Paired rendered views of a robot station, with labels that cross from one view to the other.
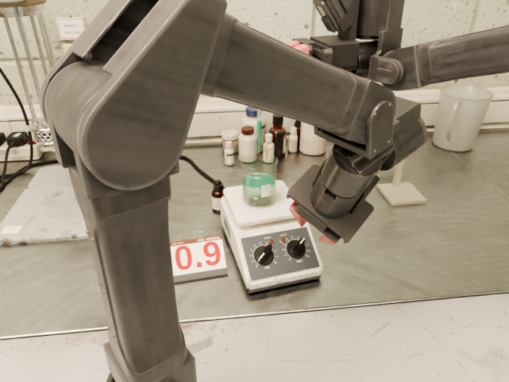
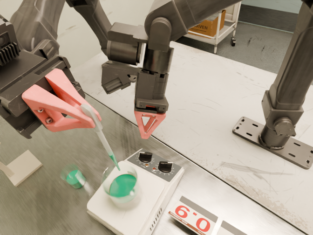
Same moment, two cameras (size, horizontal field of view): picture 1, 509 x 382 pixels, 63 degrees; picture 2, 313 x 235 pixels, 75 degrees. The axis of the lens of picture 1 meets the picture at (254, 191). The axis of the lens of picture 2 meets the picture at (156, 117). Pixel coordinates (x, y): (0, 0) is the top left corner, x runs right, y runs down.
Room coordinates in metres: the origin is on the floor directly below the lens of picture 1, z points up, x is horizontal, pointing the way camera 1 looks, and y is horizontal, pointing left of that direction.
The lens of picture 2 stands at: (0.65, 0.17, 1.38)
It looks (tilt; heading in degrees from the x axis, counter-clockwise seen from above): 48 degrees down; 233
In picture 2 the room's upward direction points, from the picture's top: 8 degrees counter-clockwise
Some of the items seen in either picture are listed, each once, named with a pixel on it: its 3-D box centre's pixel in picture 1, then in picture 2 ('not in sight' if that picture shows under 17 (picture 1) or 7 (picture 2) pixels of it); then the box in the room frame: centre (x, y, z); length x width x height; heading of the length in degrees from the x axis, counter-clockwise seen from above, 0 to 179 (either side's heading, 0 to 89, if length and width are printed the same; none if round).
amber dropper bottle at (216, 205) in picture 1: (218, 194); not in sight; (0.72, 0.07, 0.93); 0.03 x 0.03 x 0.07
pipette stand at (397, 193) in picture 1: (405, 169); (8, 155); (0.78, -0.32, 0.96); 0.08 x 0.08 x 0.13; 8
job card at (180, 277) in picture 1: (198, 258); (193, 215); (0.54, 0.10, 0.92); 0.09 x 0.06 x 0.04; 103
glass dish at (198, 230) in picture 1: (196, 235); not in sight; (0.62, 0.11, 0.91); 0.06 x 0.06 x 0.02
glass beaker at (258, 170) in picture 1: (257, 180); (125, 189); (0.62, 0.00, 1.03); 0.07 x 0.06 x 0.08; 66
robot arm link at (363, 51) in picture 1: (363, 56); not in sight; (0.66, -0.17, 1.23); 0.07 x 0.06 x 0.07; 106
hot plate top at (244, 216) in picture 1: (261, 201); (126, 195); (0.62, -0.01, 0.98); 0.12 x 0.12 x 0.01; 16
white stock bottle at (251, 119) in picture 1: (254, 129); not in sight; (1.02, 0.00, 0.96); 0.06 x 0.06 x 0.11
